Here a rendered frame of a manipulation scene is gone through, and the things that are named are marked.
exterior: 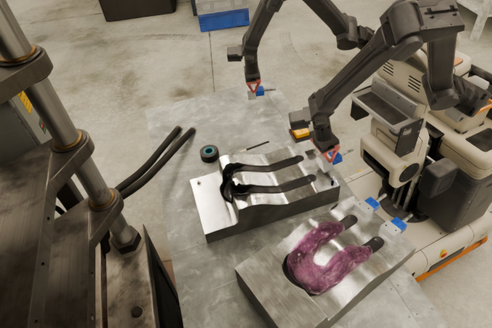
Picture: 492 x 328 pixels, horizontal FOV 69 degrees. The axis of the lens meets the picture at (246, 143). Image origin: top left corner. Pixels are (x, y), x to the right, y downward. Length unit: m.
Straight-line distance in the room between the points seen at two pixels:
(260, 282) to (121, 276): 0.50
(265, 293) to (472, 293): 1.41
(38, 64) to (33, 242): 0.37
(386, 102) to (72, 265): 1.16
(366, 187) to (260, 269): 1.16
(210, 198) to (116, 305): 0.45
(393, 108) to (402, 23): 0.64
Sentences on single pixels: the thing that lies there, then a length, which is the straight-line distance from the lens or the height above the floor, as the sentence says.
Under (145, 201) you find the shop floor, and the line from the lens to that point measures 2.56.
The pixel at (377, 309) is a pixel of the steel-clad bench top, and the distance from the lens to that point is 1.19.
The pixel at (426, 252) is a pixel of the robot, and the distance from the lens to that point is 1.97.
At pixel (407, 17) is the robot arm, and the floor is 1.55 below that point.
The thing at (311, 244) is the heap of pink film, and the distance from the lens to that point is 1.14.
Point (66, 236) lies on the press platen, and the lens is 1.17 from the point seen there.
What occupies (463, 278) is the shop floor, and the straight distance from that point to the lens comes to 2.29.
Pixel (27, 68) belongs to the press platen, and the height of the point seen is 1.53.
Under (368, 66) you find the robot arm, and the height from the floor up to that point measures 1.41.
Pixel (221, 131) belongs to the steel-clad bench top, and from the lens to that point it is 1.67.
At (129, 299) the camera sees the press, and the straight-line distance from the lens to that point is 1.29.
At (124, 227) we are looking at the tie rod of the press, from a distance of 1.30.
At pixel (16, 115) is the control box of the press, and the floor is 1.35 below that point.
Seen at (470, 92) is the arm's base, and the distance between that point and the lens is 1.24.
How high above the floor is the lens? 1.88
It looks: 43 degrees down
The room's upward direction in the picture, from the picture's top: 7 degrees counter-clockwise
